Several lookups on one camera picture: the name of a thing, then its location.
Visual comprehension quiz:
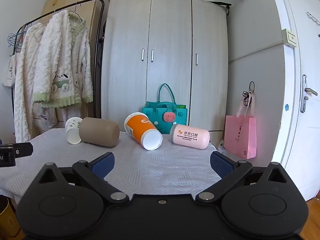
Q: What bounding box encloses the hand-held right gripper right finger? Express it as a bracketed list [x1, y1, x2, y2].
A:
[196, 151, 294, 204]

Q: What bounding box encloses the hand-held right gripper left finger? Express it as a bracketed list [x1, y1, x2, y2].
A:
[32, 152, 129, 204]

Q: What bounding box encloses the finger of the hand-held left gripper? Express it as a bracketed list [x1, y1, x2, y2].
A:
[0, 142, 34, 159]

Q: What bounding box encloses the taupe plastic cup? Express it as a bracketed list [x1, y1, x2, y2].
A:
[79, 117, 120, 147]

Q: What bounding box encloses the pink plastic cup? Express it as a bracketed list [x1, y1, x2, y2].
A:
[171, 123, 210, 150]

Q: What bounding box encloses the white paper cup green print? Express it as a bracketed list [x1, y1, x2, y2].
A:
[65, 117, 83, 145]

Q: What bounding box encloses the orange paper cup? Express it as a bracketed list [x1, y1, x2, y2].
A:
[124, 112, 163, 151]

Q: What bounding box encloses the clear plastic bag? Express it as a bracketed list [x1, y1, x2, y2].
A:
[217, 139, 227, 156]

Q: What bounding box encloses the pink paper bag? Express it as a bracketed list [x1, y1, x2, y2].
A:
[223, 97, 257, 160]

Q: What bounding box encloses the white printed plastic bag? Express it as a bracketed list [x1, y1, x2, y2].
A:
[34, 102, 66, 131]

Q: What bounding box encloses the yellow bin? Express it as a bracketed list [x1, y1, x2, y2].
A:
[0, 194, 21, 238]

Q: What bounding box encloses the white fleece robe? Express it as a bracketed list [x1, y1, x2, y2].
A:
[13, 22, 52, 143]

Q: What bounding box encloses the teal felt handbag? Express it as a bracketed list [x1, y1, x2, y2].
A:
[142, 83, 188, 135]

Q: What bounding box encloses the white canvas tote bag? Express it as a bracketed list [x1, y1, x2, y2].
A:
[2, 53, 17, 88]

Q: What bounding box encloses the white door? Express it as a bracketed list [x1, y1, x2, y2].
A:
[268, 0, 320, 202]

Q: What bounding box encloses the white fleece jacket green trim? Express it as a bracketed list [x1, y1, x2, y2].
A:
[32, 10, 94, 109]

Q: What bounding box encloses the blue clothes hanger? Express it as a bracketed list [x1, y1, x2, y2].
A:
[7, 24, 27, 53]

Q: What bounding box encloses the light wood wardrobe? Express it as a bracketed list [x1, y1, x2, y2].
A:
[100, 0, 229, 146]

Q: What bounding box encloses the black clothes rack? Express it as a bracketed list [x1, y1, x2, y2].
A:
[10, 0, 105, 140]

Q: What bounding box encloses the metal door hook rack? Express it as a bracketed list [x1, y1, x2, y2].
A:
[307, 12, 320, 26]

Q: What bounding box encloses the black cord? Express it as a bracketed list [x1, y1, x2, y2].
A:
[242, 81, 256, 107]

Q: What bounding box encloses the metal door handle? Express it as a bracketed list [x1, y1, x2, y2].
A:
[300, 74, 319, 113]

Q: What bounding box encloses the metal wire hanger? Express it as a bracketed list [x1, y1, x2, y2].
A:
[68, 2, 87, 22]

